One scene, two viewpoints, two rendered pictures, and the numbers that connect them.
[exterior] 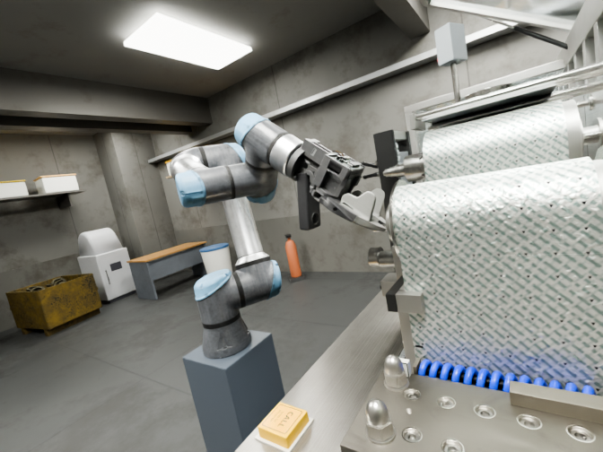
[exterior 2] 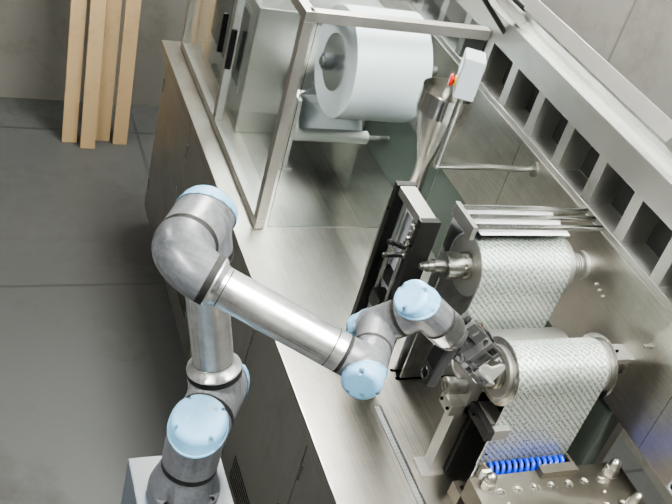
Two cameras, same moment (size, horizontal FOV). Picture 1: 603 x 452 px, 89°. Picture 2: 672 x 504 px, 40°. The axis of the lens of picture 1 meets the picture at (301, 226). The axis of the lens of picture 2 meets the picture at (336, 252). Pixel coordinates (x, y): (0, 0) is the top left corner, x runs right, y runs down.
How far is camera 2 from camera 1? 1.80 m
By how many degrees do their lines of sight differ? 65
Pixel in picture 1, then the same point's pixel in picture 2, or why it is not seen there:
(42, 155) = not seen: outside the picture
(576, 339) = (565, 435)
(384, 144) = (427, 234)
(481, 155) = (519, 286)
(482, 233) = (557, 393)
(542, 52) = not seen: outside the picture
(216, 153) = (223, 230)
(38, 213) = not seen: outside the picture
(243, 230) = (228, 333)
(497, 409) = (538, 483)
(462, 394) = (519, 480)
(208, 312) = (208, 467)
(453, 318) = (515, 435)
